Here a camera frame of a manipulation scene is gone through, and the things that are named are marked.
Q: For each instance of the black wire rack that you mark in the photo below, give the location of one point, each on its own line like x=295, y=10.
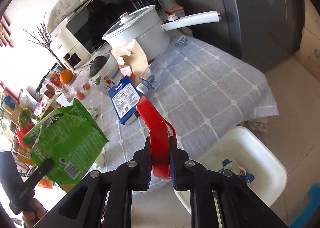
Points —
x=22, y=152

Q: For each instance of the red plastic wrapper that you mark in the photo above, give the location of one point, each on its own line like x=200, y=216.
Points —
x=160, y=131

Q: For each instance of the grey refrigerator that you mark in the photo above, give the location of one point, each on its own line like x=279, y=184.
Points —
x=262, y=33

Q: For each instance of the small white snack packet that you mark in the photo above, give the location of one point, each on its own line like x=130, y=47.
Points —
x=104, y=84

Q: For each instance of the person's left hand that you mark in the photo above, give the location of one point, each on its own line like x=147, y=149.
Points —
x=30, y=218

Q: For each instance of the blue plastic stool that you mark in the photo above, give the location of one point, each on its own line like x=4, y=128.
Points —
x=310, y=215

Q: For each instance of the stacked cardboard boxes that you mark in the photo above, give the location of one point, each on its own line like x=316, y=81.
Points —
x=308, y=53

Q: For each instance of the large orange on jar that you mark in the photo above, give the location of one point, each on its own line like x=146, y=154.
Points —
x=66, y=76

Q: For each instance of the white electric cooking pot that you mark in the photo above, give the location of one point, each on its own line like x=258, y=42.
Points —
x=150, y=31

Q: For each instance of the clear plastic water bottle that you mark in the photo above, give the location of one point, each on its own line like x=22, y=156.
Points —
x=152, y=78

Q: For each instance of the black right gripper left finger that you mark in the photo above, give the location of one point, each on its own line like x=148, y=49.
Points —
x=103, y=199

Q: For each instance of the white plastic trash bin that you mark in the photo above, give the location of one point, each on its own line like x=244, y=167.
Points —
x=242, y=146

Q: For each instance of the black microwave oven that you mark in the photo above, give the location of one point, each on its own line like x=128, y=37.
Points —
x=95, y=17

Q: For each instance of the grey checked tablecloth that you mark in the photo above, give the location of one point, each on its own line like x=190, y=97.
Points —
x=207, y=93

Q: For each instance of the blue milk carton box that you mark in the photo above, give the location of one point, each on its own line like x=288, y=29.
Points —
x=125, y=97

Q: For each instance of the torn brown cardboard piece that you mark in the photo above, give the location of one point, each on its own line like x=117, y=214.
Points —
x=131, y=54

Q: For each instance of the white coffee machine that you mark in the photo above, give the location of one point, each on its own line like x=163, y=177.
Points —
x=69, y=50

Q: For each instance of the dark green pumpkin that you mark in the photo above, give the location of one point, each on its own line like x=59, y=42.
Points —
x=97, y=65

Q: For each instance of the white ceramic casserole bowl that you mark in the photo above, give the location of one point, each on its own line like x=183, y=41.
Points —
x=109, y=69

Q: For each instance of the dried twigs in vase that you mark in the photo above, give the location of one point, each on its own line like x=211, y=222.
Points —
x=42, y=38

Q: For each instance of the small red milk carton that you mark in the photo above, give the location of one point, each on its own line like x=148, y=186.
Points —
x=126, y=71

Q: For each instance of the green snack bag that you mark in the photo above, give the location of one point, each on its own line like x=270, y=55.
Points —
x=71, y=138

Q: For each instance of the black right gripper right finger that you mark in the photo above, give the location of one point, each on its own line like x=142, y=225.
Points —
x=217, y=199

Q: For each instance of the red packaged snack box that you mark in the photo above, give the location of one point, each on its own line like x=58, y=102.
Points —
x=55, y=79

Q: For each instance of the torn blue white carton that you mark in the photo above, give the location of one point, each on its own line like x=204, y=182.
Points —
x=239, y=171

